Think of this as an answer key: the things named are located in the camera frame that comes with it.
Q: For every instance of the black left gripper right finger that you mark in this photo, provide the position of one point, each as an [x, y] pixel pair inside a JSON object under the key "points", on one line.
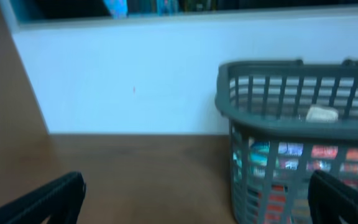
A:
{"points": [[331, 201]]}

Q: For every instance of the Kleenex tissue multipack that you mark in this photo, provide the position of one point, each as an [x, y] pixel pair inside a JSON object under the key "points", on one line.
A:
{"points": [[322, 158]]}

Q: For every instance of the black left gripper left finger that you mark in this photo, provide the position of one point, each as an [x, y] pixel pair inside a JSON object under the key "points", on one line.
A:
{"points": [[58, 201]]}

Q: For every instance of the orange pasta packet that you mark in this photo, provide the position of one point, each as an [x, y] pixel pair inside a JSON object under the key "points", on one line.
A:
{"points": [[317, 113]]}

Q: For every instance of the grey plastic basket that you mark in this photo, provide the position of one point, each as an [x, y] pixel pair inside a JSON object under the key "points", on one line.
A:
{"points": [[269, 101]]}

